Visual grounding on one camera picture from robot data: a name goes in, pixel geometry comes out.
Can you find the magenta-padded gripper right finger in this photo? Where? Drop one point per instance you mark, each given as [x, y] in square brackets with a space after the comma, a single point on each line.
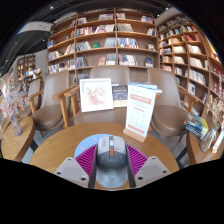
[153, 170]

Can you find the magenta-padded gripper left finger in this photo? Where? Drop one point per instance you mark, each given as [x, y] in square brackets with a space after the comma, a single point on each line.
[68, 170]

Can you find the grey computer mouse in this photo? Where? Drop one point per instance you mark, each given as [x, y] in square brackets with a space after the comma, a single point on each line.
[111, 160]

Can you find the round light blue mouse pad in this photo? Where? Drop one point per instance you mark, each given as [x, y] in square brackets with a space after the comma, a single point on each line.
[86, 143]

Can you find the round wooden side table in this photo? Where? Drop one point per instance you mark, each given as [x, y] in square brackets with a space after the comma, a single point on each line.
[16, 146]
[203, 150]

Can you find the brown wooden armchair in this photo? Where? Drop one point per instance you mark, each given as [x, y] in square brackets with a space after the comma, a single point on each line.
[170, 116]
[50, 113]
[100, 116]

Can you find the white sign on wooden base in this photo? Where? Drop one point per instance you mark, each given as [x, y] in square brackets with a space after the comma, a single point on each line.
[140, 111]

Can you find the small white table sign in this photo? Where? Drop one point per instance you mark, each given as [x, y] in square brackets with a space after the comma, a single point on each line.
[218, 143]

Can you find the white framed flower picture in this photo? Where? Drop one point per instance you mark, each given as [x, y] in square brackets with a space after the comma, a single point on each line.
[96, 95]

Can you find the dark blue book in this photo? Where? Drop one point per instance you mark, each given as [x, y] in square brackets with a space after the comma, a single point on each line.
[120, 95]

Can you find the vase of pink dried flowers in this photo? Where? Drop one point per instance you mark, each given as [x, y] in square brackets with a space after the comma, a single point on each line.
[15, 106]

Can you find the stack of light blue books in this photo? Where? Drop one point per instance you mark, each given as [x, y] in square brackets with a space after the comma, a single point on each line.
[146, 86]

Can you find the small distant wooden bookshelf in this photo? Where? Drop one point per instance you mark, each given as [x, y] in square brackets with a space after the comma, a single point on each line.
[28, 70]

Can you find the tall curved wooden bookshelf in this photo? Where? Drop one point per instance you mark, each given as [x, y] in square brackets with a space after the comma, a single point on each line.
[190, 53]

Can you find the wide wooden bookshelf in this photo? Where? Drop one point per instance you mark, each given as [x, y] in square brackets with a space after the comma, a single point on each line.
[106, 40]

